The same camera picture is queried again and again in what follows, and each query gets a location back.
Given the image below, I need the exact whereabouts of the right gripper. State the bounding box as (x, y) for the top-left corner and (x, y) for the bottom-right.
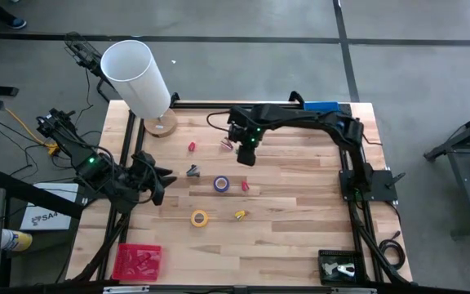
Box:
(228, 119), (266, 167)

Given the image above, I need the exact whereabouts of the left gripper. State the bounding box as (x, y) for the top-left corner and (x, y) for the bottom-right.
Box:
(130, 149), (178, 207)

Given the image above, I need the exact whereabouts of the purple tape roll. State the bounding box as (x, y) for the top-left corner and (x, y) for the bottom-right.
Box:
(212, 175), (231, 194)

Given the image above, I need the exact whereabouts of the yellow tape roll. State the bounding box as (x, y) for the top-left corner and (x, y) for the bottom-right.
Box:
(189, 209), (210, 229)

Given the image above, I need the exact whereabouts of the blue plastic bin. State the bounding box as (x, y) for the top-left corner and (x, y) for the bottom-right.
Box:
(303, 100), (341, 114)

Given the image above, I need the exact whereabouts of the red plastic basket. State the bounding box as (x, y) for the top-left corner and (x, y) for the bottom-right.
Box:
(110, 243), (163, 284)

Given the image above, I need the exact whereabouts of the white lamp wooden base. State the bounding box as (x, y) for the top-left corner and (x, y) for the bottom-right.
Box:
(100, 38), (179, 139)

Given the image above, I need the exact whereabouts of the white cardboard box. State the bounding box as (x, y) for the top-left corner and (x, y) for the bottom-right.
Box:
(19, 182), (80, 232)

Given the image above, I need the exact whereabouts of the black diagonal beam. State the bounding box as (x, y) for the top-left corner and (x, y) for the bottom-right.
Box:
(0, 168), (86, 221)

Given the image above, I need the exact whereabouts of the black plastic bin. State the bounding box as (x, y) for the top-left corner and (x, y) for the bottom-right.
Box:
(317, 249), (367, 286)

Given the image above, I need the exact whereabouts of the yellow white spray can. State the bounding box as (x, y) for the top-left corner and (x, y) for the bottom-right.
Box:
(0, 228), (34, 252)

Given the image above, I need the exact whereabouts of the person's shoe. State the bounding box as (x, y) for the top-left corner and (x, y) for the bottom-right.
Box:
(6, 16), (29, 30)

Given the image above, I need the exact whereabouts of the black metal stand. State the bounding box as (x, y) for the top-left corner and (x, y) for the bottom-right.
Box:
(423, 104), (470, 238)

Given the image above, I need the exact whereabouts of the black aluminium table frame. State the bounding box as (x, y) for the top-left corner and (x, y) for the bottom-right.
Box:
(66, 91), (415, 294)

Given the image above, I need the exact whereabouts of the black floor cable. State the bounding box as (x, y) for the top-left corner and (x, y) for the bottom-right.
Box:
(45, 67), (95, 144)

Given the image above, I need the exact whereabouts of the yellow power cord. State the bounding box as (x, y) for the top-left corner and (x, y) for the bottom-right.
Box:
(0, 84), (63, 157)

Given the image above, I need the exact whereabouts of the silver metal bracket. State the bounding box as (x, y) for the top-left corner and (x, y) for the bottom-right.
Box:
(330, 287), (378, 294)
(102, 285), (151, 294)

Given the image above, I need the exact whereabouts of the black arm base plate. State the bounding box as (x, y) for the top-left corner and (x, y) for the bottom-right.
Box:
(339, 168), (400, 203)

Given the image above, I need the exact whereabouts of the black wire cage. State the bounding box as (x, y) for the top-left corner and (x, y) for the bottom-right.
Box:
(63, 31), (102, 78)

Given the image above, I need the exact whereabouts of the black clamp handle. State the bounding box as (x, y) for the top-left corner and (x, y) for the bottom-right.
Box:
(384, 171), (406, 190)

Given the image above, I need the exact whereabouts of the black coiled cable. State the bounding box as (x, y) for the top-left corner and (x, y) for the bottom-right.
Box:
(378, 229), (406, 271)

